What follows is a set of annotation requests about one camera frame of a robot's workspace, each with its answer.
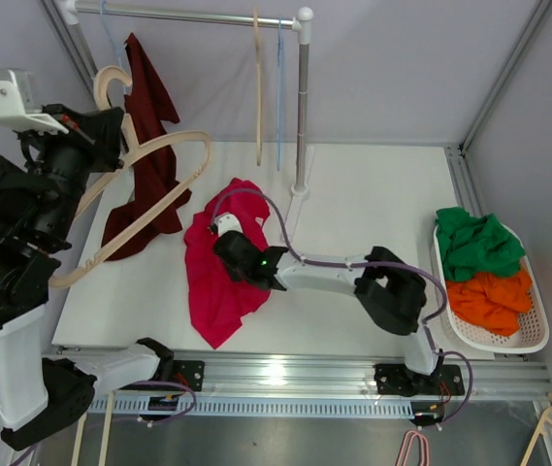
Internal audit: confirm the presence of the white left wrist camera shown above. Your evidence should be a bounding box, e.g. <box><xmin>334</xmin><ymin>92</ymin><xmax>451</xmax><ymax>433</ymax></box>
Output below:
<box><xmin>0</xmin><ymin>68</ymin><xmax>69</xmax><ymax>135</ymax></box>

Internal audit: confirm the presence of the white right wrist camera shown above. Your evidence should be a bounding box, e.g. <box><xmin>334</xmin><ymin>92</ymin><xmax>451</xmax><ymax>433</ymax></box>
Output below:
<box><xmin>210</xmin><ymin>213</ymin><xmax>243</xmax><ymax>237</ymax></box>

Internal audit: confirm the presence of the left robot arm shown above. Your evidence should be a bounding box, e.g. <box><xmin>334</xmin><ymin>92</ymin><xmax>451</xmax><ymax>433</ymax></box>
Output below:
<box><xmin>0</xmin><ymin>104</ymin><xmax>175</xmax><ymax>450</ymax></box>

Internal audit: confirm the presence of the beige hanger bottom left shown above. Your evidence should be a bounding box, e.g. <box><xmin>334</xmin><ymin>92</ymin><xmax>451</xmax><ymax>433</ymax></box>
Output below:
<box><xmin>70</xmin><ymin>391</ymin><xmax>114</xmax><ymax>466</ymax></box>

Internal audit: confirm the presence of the white metal clothes rack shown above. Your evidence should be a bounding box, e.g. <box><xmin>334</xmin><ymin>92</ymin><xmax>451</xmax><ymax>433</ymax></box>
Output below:
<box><xmin>58</xmin><ymin>1</ymin><xmax>315</xmax><ymax>240</ymax></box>

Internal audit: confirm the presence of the green t-shirt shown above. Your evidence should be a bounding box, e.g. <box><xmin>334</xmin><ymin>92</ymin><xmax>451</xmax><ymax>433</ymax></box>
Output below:
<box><xmin>436</xmin><ymin>207</ymin><xmax>526</xmax><ymax>283</ymax></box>

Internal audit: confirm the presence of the aluminium mounting rail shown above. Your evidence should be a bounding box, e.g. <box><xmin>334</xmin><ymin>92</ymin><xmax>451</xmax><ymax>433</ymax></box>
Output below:
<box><xmin>175</xmin><ymin>350</ymin><xmax>552</xmax><ymax>401</ymax></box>

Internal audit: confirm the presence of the orange t-shirt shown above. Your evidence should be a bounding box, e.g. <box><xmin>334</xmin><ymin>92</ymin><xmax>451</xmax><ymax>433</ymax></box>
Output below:
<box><xmin>446</xmin><ymin>268</ymin><xmax>533</xmax><ymax>337</ymax></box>

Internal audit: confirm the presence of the slotted cable duct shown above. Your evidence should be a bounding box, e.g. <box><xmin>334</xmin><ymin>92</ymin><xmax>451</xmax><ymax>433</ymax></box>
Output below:
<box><xmin>112</xmin><ymin>393</ymin><xmax>414</xmax><ymax>419</ymax></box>

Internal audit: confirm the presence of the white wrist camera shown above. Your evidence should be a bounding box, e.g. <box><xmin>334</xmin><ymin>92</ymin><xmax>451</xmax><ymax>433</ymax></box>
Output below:
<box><xmin>210</xmin><ymin>213</ymin><xmax>243</xmax><ymax>237</ymax></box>
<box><xmin>0</xmin><ymin>68</ymin><xmax>69</xmax><ymax>135</ymax></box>

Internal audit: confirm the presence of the blue hanger of maroon shirt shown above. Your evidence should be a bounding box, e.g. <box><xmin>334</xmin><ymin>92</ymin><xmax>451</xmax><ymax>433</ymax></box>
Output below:
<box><xmin>99</xmin><ymin>0</ymin><xmax>129</xmax><ymax>74</ymax></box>

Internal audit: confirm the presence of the white laundry basket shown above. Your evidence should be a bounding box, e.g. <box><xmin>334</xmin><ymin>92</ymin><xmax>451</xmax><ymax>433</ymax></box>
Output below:
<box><xmin>432</xmin><ymin>220</ymin><xmax>549</xmax><ymax>354</ymax></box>

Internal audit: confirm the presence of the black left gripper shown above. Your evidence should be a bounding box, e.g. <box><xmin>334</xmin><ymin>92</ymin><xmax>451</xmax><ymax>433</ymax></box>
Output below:
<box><xmin>20</xmin><ymin>99</ymin><xmax>127</xmax><ymax>242</ymax></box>

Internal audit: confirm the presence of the beige hanger of green shirt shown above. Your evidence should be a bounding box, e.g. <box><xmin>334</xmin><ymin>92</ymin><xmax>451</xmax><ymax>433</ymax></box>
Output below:
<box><xmin>252</xmin><ymin>6</ymin><xmax>264</xmax><ymax>167</ymax></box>

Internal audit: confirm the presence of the pink t-shirt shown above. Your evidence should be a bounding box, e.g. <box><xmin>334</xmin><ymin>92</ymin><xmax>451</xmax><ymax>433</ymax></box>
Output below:
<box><xmin>184</xmin><ymin>193</ymin><xmax>270</xmax><ymax>350</ymax></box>

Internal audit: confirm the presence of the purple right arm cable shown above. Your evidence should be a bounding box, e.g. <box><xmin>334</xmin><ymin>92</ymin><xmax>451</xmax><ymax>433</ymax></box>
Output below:
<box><xmin>210</xmin><ymin>187</ymin><xmax>474</xmax><ymax>431</ymax></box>

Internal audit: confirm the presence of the beige hanger of pink shirt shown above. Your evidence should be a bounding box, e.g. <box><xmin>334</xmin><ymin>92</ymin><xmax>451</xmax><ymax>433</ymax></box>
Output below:
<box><xmin>48</xmin><ymin>65</ymin><xmax>213</xmax><ymax>290</ymax></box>

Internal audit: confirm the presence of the pink hanger bottom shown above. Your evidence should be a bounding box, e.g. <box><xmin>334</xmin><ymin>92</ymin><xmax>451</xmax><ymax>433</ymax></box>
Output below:
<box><xmin>398</xmin><ymin>430</ymin><xmax>432</xmax><ymax>466</ymax></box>

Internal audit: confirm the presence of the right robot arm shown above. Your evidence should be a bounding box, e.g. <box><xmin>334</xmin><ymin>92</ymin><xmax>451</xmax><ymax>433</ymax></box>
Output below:
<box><xmin>213</xmin><ymin>231</ymin><xmax>466</xmax><ymax>397</ymax></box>

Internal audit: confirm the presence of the maroon t-shirt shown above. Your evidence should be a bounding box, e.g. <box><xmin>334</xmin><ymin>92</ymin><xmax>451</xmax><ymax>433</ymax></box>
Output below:
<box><xmin>100</xmin><ymin>32</ymin><xmax>193</xmax><ymax>262</ymax></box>

